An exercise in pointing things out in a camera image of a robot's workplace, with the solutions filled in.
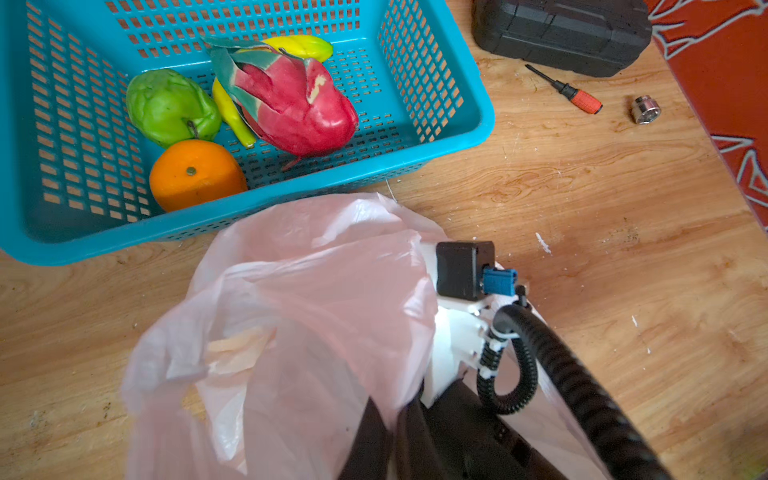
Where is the yellow banana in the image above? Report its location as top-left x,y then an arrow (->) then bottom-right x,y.
212,35 -> 333,149

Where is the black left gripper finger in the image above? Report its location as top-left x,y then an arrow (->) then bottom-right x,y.
337,398 -> 392,480

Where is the orange fruit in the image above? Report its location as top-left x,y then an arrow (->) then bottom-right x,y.
149,140 -> 248,212

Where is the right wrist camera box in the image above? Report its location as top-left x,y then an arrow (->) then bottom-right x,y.
421,241 -> 518,408

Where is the green pear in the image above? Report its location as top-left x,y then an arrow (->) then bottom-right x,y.
125,69 -> 223,149

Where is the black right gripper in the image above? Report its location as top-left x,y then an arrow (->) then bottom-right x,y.
394,380 -> 564,479

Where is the black plastic tool case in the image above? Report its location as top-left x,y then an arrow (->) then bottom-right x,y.
472,0 -> 652,78

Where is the red dragon fruit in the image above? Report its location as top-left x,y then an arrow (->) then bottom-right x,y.
205,37 -> 359,171

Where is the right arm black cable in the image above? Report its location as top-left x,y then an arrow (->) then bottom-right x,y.
476,293 -> 673,480

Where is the white plastic bag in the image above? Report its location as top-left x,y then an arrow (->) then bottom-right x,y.
119,191 -> 613,480

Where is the red handled screwdriver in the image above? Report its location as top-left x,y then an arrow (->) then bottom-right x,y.
525,64 -> 603,115

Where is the chrome socket bit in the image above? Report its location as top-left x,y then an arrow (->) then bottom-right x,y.
631,95 -> 661,125

